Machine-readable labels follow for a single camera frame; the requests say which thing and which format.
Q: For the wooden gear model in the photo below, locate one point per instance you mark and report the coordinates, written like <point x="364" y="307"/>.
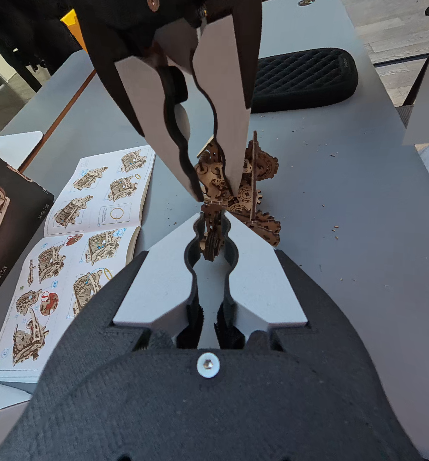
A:
<point x="257" y="169"/>

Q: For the white rounded board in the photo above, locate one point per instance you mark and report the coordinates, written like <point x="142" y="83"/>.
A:
<point x="16" y="147"/>

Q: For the black office chair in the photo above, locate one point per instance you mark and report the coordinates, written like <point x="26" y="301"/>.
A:
<point x="27" y="28"/>

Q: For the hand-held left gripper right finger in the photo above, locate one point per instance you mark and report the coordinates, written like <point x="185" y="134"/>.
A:
<point x="268" y="288"/>

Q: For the yellow plastic bin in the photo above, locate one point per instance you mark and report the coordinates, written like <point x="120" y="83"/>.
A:
<point x="72" y="27"/>

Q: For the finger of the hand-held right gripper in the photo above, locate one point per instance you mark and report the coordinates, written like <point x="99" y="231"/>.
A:
<point x="225" y="79"/>
<point x="146" y="101"/>

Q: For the white cardboard box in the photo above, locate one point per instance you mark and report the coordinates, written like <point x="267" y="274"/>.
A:
<point x="2" y="432"/>

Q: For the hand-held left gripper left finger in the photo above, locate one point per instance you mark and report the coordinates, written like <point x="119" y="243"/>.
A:
<point x="153" y="288"/>

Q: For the open instruction booklet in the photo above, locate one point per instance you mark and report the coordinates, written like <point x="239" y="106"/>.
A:
<point x="92" y="201"/>

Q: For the black quilted cushion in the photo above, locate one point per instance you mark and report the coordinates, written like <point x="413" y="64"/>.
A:
<point x="300" y="79"/>

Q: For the black model kit box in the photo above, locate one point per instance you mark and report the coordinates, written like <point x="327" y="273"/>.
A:
<point x="16" y="223"/>

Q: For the grey desk with brown edge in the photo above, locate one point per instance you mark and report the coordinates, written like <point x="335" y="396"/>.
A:
<point x="56" y="90"/>

